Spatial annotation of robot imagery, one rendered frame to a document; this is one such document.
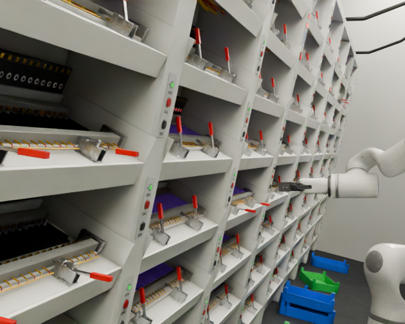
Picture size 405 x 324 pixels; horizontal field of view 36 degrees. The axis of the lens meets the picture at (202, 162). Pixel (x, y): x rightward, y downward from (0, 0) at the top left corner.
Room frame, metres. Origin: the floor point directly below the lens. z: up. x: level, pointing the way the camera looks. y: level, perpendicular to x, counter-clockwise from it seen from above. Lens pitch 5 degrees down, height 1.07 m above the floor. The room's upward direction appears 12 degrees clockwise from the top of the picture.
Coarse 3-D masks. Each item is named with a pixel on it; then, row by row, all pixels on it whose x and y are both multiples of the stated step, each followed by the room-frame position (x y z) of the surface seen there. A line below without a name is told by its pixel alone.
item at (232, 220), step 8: (240, 184) 2.51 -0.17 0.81; (248, 184) 2.50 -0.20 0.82; (256, 192) 2.49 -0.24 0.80; (264, 192) 2.48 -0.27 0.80; (256, 200) 2.49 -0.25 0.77; (264, 200) 2.48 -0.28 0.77; (232, 208) 1.90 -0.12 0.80; (248, 208) 2.27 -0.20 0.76; (256, 208) 2.37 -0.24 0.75; (232, 216) 2.01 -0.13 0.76; (240, 216) 2.10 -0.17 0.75; (248, 216) 2.27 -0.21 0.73; (232, 224) 2.03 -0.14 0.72
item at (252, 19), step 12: (204, 0) 1.63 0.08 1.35; (216, 0) 1.38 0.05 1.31; (228, 0) 1.45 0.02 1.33; (240, 0) 1.53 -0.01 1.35; (252, 0) 1.82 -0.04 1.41; (216, 12) 1.80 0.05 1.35; (228, 12) 1.50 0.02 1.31; (240, 12) 1.58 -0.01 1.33; (252, 12) 1.66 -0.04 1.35; (264, 12) 1.81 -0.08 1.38; (252, 24) 1.72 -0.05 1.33
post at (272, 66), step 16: (288, 16) 2.50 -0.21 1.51; (304, 16) 2.49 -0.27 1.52; (288, 32) 2.50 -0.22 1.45; (272, 64) 2.51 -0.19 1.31; (288, 80) 2.49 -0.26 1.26; (256, 112) 2.51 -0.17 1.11; (256, 128) 2.51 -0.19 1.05; (272, 128) 2.49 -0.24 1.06; (240, 176) 2.52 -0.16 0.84; (256, 176) 2.50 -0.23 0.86; (240, 224) 2.50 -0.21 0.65; (256, 224) 2.49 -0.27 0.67; (256, 240) 2.52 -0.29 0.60; (240, 272) 2.49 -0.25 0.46; (240, 304) 2.49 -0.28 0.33
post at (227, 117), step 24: (264, 0) 1.81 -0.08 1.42; (216, 24) 1.85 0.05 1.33; (240, 24) 1.83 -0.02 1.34; (264, 24) 1.83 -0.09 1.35; (216, 48) 1.85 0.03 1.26; (240, 48) 1.83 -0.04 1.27; (264, 48) 1.89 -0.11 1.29; (192, 96) 1.86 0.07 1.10; (216, 120) 1.83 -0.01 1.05; (240, 120) 1.81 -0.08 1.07; (216, 192) 1.82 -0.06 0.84; (216, 240) 1.82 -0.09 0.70; (216, 264) 1.89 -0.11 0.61; (192, 312) 1.82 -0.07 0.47
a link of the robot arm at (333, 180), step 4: (332, 176) 2.11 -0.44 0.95; (336, 176) 2.11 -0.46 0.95; (332, 180) 2.10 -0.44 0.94; (336, 180) 2.09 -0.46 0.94; (332, 184) 2.09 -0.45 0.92; (336, 184) 2.09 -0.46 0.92; (332, 188) 2.09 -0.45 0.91; (336, 188) 2.09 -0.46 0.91; (332, 192) 2.09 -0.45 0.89; (336, 192) 2.09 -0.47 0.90; (332, 196) 2.10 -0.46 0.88; (336, 196) 2.10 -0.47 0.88
